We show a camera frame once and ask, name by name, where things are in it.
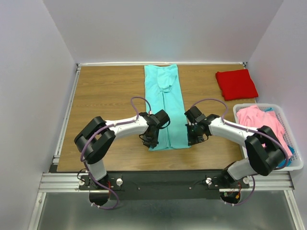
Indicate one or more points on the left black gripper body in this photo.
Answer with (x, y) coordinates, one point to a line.
(151, 140)

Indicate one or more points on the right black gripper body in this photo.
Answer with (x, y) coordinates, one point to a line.
(200, 137)

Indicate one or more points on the teal t shirt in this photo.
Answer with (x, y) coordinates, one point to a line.
(163, 91)

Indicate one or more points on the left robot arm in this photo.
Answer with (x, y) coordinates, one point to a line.
(94, 141)

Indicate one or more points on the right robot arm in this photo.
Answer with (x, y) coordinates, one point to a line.
(264, 151)

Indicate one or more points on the pink t shirt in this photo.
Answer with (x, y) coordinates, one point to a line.
(251, 116)

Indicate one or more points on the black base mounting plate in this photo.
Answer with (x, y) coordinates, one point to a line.
(160, 185)

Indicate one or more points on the folded red t shirt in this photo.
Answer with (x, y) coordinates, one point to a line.
(236, 84)

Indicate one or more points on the blue t shirt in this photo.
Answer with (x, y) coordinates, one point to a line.
(275, 119)

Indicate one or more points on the white plastic laundry basket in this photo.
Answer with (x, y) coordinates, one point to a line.
(296, 162)

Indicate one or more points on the aluminium frame rail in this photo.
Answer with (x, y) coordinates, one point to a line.
(68, 183)

